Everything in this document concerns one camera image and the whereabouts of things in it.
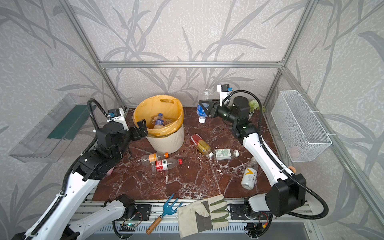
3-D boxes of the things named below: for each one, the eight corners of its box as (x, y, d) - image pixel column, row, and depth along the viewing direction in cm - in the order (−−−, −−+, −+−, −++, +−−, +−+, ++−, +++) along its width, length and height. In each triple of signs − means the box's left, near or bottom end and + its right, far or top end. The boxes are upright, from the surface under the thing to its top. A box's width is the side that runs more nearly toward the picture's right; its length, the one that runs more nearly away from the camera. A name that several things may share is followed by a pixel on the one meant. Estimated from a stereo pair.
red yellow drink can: (203, 157, 95) (203, 152, 90) (189, 142, 103) (189, 136, 97) (210, 152, 98) (210, 146, 93) (196, 137, 105) (196, 132, 100)
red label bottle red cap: (154, 175, 88) (151, 170, 83) (153, 167, 91) (150, 162, 86) (184, 166, 91) (182, 162, 86) (182, 159, 94) (181, 154, 89)
